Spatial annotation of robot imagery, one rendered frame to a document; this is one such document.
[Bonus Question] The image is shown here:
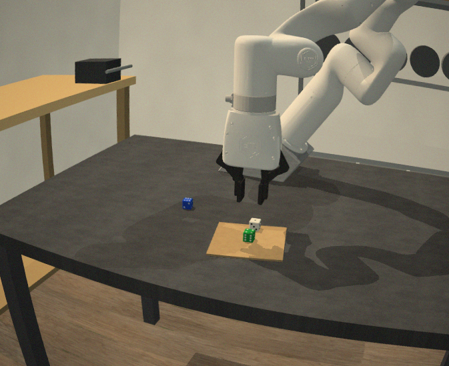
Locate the blue die with white pips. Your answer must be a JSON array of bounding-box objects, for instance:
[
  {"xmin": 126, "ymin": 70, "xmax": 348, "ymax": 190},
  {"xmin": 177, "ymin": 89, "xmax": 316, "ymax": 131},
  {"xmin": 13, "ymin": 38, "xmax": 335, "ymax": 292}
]
[{"xmin": 182, "ymin": 198, "xmax": 193, "ymax": 210}]

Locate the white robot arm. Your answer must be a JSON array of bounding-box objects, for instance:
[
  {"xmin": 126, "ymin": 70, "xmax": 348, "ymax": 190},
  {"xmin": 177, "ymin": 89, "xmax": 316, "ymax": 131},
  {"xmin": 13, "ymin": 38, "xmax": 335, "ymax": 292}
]
[{"xmin": 226, "ymin": 0, "xmax": 419, "ymax": 153}]

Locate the green die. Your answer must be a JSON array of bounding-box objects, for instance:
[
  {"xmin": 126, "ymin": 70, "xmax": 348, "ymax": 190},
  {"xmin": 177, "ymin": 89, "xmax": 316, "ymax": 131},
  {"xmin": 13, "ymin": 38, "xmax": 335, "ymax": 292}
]
[{"xmin": 243, "ymin": 229, "xmax": 256, "ymax": 243}]

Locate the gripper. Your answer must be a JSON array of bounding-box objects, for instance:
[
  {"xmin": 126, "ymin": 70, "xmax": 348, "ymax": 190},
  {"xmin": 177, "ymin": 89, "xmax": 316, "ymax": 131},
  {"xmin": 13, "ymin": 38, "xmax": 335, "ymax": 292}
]
[{"xmin": 216, "ymin": 108, "xmax": 290, "ymax": 205}]

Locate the tan flat mat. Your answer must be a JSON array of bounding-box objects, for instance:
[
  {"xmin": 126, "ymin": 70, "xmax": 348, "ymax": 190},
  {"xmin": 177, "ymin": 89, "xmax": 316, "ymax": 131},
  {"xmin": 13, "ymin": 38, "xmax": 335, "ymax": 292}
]
[{"xmin": 206, "ymin": 222, "xmax": 287, "ymax": 262}]

